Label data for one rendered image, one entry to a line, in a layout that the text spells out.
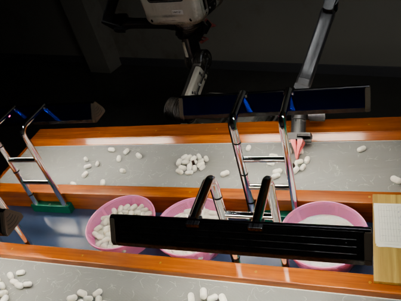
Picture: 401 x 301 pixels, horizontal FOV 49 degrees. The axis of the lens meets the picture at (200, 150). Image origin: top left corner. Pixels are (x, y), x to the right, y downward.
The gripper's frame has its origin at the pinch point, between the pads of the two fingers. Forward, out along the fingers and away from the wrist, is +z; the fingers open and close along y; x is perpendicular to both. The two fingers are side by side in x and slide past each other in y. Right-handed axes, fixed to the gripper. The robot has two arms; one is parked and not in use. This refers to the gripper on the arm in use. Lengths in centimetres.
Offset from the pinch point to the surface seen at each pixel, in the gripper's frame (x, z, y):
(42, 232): -18, 36, -100
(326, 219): -16.2, 23.1, 12.8
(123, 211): -18, 25, -62
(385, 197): -15.9, 15.0, 30.5
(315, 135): 8.6, -10.7, 5.4
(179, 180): -6.5, 11.3, -44.9
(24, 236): -35, 38, -93
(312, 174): -3.6, 6.6, 6.3
